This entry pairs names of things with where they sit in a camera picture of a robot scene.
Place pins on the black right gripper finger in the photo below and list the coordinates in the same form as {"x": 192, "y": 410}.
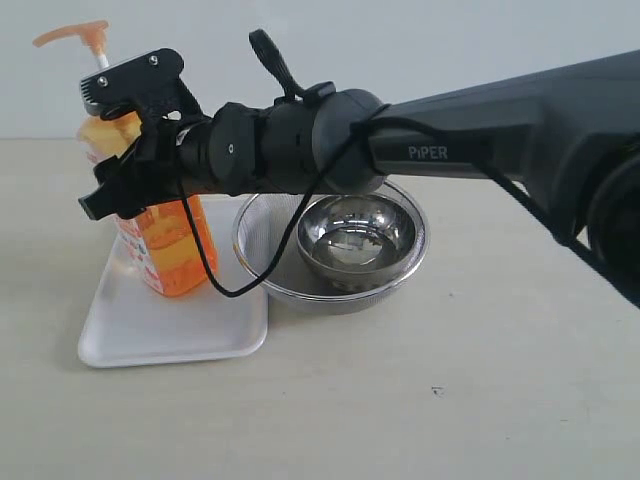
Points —
{"x": 102, "y": 202}

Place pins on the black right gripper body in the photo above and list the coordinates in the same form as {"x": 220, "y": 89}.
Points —
{"x": 146, "y": 172}

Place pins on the orange pump soap bottle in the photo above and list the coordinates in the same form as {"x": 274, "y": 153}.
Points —
{"x": 159, "y": 241}

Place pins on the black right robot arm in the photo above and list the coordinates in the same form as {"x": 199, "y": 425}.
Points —
{"x": 564, "y": 143}

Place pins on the small stainless steel bowl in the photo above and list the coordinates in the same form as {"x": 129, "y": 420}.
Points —
{"x": 360, "y": 243}

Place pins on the white rectangular plastic tray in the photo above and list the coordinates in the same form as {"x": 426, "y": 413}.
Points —
{"x": 128, "y": 324}

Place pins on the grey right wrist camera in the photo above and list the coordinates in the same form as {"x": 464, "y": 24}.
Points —
{"x": 149, "y": 84}

